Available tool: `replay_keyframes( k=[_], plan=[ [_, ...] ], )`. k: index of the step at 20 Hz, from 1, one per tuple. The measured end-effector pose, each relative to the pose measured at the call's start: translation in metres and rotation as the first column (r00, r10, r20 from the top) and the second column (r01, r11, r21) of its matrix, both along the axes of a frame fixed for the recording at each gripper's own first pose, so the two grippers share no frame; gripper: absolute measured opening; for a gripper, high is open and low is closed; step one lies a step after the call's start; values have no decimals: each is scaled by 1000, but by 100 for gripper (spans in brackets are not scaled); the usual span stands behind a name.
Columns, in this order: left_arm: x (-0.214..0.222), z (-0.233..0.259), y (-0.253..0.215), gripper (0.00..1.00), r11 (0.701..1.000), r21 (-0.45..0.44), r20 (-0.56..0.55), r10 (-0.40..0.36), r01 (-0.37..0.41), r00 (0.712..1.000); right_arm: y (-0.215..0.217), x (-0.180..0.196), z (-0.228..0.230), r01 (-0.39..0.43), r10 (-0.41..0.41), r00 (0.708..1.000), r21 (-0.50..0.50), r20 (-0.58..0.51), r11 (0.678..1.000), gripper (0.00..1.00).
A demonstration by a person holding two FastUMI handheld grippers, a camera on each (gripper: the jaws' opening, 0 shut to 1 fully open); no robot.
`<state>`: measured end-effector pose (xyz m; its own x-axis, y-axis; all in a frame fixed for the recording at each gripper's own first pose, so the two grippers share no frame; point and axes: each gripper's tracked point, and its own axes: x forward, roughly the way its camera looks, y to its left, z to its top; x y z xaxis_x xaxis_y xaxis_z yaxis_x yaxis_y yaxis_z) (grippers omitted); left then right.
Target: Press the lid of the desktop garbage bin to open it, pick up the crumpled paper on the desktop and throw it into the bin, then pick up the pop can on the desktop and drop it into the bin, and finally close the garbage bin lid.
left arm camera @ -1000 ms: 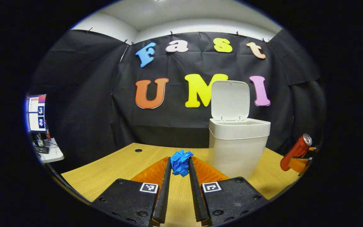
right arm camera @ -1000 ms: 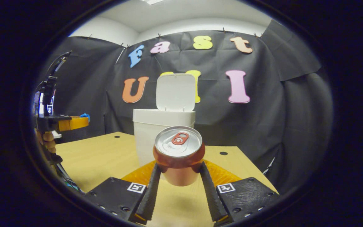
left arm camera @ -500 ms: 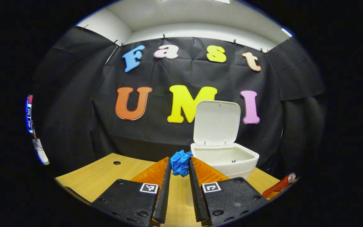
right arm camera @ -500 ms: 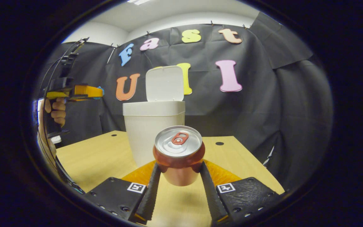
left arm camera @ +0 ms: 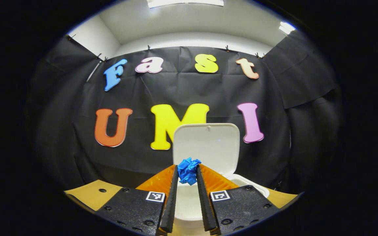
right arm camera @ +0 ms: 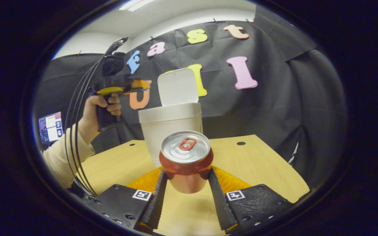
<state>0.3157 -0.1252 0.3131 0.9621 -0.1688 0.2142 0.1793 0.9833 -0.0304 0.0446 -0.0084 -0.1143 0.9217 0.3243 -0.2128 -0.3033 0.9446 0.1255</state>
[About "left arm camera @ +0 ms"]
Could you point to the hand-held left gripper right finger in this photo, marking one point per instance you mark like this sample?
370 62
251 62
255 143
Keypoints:
203 209

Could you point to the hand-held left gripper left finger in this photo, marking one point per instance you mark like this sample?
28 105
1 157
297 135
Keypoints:
171 209

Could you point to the blue paper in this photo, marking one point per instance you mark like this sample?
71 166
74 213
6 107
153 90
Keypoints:
189 170

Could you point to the white desktop garbage bin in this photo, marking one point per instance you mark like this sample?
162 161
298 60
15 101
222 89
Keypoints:
208 144

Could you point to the wooden desktop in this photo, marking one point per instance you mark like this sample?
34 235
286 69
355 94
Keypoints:
90 195

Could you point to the black backdrop cloth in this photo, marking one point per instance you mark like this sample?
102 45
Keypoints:
182 88

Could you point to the small ceiling light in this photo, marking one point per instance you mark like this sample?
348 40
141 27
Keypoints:
286 28

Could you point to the long ceiling light panel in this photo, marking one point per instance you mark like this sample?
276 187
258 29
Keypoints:
185 2

